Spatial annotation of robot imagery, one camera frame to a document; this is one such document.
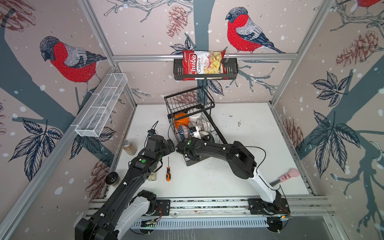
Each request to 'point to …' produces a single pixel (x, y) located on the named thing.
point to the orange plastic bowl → (184, 121)
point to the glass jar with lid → (129, 148)
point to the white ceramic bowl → (194, 118)
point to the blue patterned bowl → (184, 131)
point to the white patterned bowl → (203, 125)
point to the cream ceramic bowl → (202, 133)
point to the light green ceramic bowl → (214, 138)
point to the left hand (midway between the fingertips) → (165, 144)
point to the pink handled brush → (293, 172)
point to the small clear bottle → (153, 176)
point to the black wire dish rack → (190, 102)
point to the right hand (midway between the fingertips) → (207, 141)
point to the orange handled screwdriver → (168, 174)
